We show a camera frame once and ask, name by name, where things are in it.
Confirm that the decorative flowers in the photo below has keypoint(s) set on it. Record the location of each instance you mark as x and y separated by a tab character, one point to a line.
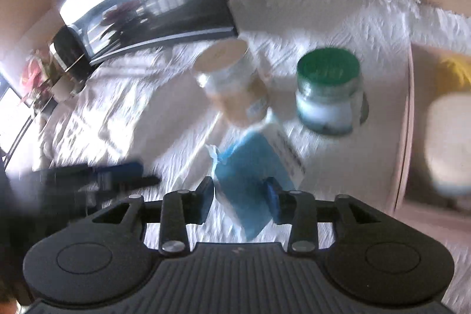
35	75

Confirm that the green lid glass jar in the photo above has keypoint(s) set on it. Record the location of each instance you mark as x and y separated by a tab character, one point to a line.
329	89

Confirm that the blue face mask packet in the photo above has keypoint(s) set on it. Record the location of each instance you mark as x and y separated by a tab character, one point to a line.
246	167

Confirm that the black vase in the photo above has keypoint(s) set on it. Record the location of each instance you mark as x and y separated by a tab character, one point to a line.
68	49

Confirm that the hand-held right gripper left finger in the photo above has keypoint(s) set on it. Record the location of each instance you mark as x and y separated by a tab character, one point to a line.
205	198

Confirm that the pink storage box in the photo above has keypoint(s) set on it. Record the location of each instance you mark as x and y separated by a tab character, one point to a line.
404	115

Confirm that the white textured cloth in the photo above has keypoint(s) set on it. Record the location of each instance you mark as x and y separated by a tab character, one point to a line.
331	23

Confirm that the clear jar of cotton pads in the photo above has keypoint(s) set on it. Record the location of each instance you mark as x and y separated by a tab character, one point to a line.
228	78

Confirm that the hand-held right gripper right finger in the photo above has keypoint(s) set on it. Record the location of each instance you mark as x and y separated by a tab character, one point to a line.
272	198

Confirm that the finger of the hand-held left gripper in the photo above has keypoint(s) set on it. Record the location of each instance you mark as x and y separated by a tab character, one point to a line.
123	170
141	182

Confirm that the yellow soft item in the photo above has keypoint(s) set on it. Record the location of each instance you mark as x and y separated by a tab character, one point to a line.
454	73

